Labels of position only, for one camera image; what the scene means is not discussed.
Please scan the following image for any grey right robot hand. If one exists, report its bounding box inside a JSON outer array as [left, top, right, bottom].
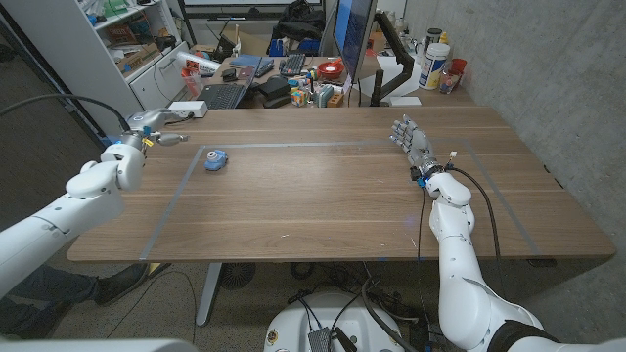
[[388, 114, 444, 180]]

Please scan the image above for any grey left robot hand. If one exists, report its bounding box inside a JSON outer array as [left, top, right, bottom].
[[125, 108, 190, 149]]

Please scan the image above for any blue toy camera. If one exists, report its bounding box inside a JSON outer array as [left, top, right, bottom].
[[203, 149, 230, 172]]

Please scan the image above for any white power strip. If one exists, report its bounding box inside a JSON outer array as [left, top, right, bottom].
[[167, 100, 209, 119]]

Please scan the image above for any brown cardboard box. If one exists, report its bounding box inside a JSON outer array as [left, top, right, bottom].
[[114, 42, 162, 75]]

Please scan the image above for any white roll with orange label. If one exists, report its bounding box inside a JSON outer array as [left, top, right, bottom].
[[175, 50, 223, 77]]

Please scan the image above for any dark open laptop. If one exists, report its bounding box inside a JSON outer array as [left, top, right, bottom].
[[196, 57, 263, 110]]

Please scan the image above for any red-lidded jar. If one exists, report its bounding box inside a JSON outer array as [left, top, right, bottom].
[[438, 58, 469, 96]]

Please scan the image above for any white wipes canister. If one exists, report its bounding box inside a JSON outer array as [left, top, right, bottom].
[[418, 42, 452, 91]]

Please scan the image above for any white shelf cabinet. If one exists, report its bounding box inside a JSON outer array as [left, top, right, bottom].
[[0, 0, 193, 154]]

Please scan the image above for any red bowl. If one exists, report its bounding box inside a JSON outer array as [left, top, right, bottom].
[[316, 57, 346, 81]]

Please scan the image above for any blue notebook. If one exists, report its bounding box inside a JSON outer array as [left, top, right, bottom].
[[228, 54, 276, 72]]

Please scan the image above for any black box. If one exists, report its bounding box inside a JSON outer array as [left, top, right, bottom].
[[256, 75, 292, 102]]

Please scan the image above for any black computer monitor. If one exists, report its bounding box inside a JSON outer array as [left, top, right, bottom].
[[332, 0, 379, 82]]

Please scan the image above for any black keyboard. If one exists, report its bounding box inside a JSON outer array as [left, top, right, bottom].
[[278, 53, 307, 78]]

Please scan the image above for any black shoe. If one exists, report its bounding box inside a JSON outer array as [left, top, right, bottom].
[[94, 262, 151, 307]]

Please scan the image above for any black backpack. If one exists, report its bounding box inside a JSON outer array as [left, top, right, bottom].
[[270, 0, 327, 43]]

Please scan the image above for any grey table leg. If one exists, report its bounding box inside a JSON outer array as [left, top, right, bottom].
[[195, 262, 224, 328]]

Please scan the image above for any white robot torso base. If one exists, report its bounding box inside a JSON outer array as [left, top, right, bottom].
[[263, 291, 407, 352]]

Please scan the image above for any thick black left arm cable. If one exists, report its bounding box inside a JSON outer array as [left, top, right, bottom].
[[0, 93, 133, 134]]

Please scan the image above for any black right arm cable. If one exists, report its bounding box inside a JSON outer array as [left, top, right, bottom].
[[444, 164, 505, 297]]

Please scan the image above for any thick black torso cable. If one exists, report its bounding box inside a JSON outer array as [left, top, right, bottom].
[[360, 278, 422, 352]]

